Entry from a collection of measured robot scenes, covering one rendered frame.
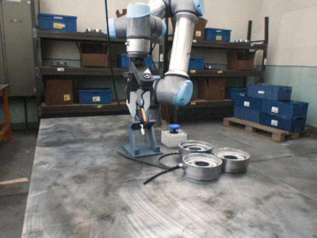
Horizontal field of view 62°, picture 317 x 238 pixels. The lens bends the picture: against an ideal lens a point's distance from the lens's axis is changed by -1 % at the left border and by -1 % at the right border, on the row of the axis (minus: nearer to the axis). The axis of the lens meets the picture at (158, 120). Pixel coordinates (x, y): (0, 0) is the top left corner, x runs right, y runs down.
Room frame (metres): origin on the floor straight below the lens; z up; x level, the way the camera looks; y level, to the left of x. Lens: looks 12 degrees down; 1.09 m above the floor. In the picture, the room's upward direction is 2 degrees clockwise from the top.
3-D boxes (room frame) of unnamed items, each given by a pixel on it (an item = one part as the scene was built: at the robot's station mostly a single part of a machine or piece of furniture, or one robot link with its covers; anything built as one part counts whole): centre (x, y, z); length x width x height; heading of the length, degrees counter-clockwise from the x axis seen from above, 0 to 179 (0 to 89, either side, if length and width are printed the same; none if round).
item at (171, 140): (0.94, -0.06, 0.82); 0.08 x 0.07 x 0.05; 22
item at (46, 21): (4.03, 1.51, 1.61); 0.52 x 0.38 x 0.22; 115
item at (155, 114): (1.25, 0.05, 0.85); 0.15 x 0.15 x 0.10
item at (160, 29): (1.00, 0.05, 1.22); 0.11 x 0.11 x 0.08; 65
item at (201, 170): (0.67, -0.12, 0.82); 0.10 x 0.10 x 0.04
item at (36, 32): (4.26, 0.94, 1.00); 1.92 x 0.57 x 2.00; 112
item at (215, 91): (5.03, -0.98, 0.67); 0.52 x 0.43 x 0.43; 112
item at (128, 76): (0.90, 0.08, 1.06); 0.09 x 0.08 x 0.12; 25
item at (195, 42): (5.07, -1.05, 1.00); 1.92 x 0.57 x 2.00; 112
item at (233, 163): (0.73, -0.21, 0.82); 0.10 x 0.10 x 0.04
